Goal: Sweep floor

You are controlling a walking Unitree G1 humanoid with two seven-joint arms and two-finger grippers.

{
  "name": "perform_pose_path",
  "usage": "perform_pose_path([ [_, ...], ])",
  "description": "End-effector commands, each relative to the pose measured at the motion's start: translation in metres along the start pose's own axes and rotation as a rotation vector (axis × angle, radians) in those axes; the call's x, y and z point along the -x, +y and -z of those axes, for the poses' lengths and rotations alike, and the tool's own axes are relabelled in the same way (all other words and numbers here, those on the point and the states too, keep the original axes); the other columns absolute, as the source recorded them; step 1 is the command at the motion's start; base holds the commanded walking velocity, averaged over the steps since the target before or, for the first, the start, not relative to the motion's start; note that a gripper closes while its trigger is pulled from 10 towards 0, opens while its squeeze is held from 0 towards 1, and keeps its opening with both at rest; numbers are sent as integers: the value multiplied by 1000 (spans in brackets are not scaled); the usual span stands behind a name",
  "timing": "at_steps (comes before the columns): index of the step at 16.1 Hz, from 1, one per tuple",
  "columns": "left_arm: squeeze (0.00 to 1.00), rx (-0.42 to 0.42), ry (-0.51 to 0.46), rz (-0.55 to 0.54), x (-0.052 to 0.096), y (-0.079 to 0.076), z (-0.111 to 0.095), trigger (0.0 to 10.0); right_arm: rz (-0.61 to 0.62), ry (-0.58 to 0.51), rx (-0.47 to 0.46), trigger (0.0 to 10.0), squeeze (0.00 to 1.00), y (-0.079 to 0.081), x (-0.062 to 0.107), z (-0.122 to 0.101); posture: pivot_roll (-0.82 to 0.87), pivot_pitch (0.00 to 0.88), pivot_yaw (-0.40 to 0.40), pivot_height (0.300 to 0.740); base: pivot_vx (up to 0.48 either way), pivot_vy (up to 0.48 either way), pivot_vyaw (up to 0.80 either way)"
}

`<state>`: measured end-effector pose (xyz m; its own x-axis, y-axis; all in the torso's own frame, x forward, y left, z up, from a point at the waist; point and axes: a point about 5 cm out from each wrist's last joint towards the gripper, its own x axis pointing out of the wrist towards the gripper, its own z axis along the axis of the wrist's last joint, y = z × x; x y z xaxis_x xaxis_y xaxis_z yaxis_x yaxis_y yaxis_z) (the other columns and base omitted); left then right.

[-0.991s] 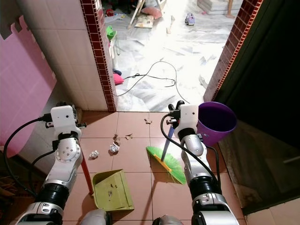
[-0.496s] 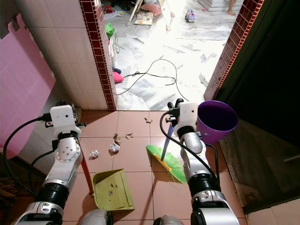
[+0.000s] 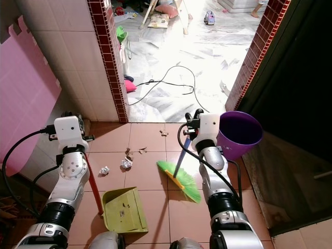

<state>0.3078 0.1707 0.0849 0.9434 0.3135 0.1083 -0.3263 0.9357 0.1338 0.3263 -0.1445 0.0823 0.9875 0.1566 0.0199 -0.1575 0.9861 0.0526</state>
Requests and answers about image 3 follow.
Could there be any green broom with blue handle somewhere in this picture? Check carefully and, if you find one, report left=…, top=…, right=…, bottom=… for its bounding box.
left=156, top=136, right=202, bottom=204

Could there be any yellow-green dustpan with red handle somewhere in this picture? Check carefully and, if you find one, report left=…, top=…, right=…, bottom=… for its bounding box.
left=83, top=153, right=150, bottom=234

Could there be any purple plastic bucket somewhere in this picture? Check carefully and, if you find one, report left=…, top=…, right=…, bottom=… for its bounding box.
left=216, top=110, right=264, bottom=161

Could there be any pink cloth item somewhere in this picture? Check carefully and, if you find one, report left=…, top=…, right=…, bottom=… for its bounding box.
left=124, top=79, right=137, bottom=93

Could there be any green plastic bag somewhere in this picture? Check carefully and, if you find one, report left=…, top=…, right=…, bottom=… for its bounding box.
left=116, top=25, right=128, bottom=44

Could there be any small toy car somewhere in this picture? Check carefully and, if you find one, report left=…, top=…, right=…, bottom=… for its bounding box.
left=204, top=10, right=216, bottom=25

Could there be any printed beige cushion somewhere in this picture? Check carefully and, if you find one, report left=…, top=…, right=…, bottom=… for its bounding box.
left=148, top=14, right=170, bottom=29

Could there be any pink pillow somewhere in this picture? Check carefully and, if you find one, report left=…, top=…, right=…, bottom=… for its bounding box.
left=156, top=4, right=179, bottom=19

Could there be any wooden folding stand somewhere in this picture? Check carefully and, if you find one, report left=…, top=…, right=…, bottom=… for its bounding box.
left=140, top=0, right=190, bottom=36

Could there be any grey right robot leg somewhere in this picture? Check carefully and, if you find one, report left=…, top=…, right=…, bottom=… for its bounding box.
left=170, top=237, right=204, bottom=249

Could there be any grey robot leg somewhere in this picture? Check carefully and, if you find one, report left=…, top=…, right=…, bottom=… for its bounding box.
left=170, top=237, right=204, bottom=249
left=86, top=231, right=126, bottom=249

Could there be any person bare foot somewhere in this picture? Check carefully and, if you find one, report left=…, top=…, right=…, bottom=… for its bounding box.
left=250, top=4, right=265, bottom=18

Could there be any grey left robot leg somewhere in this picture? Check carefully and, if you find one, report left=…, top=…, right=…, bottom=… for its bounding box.
left=86, top=231, right=126, bottom=249

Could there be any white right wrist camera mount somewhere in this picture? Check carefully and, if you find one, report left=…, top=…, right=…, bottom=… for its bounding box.
left=192, top=113, right=221, bottom=151

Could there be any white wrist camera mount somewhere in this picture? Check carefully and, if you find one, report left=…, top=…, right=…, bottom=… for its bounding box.
left=192, top=113, right=221, bottom=151
left=54, top=116, right=84, bottom=154

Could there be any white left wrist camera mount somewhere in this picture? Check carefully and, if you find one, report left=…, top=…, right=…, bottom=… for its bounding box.
left=54, top=116, right=84, bottom=154

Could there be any pink foam wall panel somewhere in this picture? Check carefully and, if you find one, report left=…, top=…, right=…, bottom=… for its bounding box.
left=0, top=16, right=63, bottom=156

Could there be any black cable on floor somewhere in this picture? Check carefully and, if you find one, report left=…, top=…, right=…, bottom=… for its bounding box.
left=127, top=65, right=211, bottom=114

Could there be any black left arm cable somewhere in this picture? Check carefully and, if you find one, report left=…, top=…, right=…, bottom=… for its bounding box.
left=2, top=129, right=58, bottom=223

